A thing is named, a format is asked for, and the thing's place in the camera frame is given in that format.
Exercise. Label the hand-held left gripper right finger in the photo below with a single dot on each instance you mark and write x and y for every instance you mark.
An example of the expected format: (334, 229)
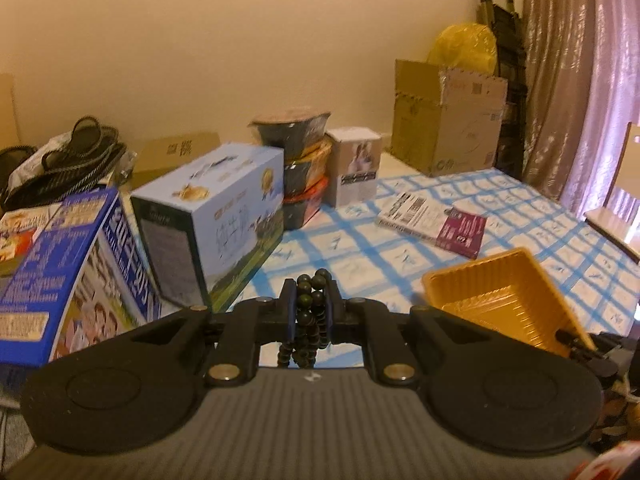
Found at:
(334, 310)

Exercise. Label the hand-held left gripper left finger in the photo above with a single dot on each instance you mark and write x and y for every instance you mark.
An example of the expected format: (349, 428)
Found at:
(289, 310)

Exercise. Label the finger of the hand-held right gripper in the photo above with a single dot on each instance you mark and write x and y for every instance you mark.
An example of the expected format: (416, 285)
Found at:
(575, 341)
(595, 364)

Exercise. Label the orange plastic tray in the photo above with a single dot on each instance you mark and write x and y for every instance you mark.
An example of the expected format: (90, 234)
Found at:
(495, 295)

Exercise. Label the red white patterned cloth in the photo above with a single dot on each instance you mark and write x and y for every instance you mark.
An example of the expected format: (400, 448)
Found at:
(610, 462)

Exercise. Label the red instant rice bowl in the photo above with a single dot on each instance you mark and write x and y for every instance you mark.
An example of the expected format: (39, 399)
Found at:
(302, 207)

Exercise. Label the light blue milk carton box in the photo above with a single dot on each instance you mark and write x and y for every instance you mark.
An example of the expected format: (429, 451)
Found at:
(215, 210)

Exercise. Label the white and maroon book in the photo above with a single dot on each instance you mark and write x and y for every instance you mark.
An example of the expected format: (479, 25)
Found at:
(430, 222)

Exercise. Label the cream wooden chair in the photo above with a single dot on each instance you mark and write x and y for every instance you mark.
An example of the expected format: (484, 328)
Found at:
(617, 210)

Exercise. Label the blue checkered tablecloth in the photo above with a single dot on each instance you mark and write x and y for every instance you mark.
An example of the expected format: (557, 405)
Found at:
(525, 210)

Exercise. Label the orange instant rice bowl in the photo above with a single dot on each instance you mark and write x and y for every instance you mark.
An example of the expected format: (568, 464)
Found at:
(307, 170)

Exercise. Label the small white product box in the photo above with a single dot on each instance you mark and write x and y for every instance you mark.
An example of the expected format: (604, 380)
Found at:
(355, 165)

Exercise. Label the black instant rice bowl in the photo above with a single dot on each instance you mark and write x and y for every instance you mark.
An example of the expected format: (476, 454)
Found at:
(292, 132)

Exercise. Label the flat brown cardboard box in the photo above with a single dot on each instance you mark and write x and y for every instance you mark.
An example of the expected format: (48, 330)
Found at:
(175, 155)

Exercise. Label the blue cartoon milk carton box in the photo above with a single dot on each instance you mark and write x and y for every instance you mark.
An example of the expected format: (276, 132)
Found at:
(75, 270)

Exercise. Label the large open cardboard box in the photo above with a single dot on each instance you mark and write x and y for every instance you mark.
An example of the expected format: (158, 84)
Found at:
(445, 120)

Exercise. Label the patterned beige curtain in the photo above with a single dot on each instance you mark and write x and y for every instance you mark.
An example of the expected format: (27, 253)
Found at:
(575, 85)

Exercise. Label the black woven bag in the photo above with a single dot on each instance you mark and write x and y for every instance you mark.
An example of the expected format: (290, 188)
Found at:
(75, 160)

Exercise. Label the black folding ladder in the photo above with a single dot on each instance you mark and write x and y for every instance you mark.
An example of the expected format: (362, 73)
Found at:
(507, 60)

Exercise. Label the yellow plastic bag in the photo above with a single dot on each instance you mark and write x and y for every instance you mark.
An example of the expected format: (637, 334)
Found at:
(465, 47)

